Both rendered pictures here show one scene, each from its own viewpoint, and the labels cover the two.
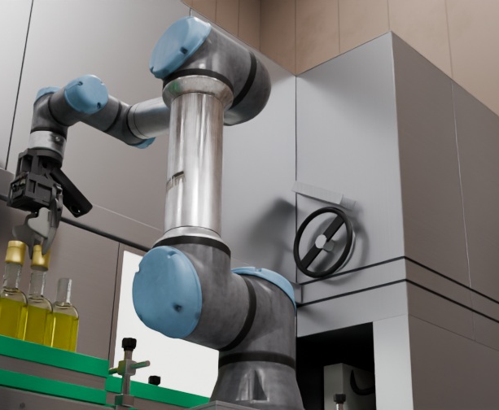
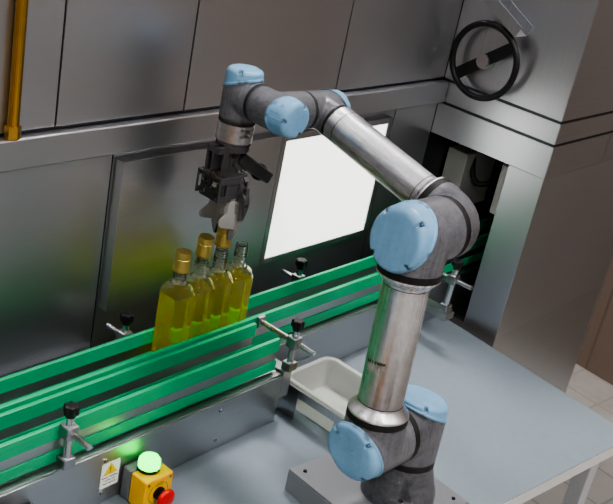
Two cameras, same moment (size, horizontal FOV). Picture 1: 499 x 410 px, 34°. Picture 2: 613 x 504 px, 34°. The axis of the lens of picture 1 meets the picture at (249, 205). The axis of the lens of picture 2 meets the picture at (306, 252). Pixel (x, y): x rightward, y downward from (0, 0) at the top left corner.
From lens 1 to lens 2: 1.56 m
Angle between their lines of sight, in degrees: 49
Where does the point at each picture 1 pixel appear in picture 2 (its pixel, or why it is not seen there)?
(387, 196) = (567, 46)
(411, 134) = not seen: outside the picture
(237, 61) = (453, 249)
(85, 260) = not seen: hidden behind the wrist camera
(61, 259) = not seen: hidden behind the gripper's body
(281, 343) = (429, 459)
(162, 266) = (357, 449)
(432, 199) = not seen: outside the picture
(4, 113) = (183, 47)
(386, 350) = (512, 198)
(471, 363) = (589, 185)
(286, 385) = (426, 487)
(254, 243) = (411, 55)
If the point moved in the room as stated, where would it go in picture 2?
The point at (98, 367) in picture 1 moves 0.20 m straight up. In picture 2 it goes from (272, 348) to (288, 266)
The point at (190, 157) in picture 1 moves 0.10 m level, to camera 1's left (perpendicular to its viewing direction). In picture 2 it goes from (393, 354) to (338, 346)
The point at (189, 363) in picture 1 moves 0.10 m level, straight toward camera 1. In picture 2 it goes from (329, 212) to (334, 228)
